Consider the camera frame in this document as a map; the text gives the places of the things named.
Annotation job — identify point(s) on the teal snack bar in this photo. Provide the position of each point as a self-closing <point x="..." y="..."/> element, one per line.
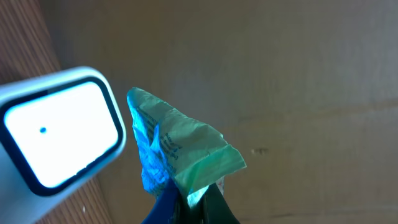
<point x="173" y="146"/>

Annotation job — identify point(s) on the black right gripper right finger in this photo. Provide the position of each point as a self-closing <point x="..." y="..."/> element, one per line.
<point x="215" y="209"/>

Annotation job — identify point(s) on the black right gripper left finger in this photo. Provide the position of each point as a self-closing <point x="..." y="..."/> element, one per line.
<point x="164" y="210"/>

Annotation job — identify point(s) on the white barcode scanner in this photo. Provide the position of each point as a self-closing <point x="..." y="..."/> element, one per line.
<point x="57" y="131"/>

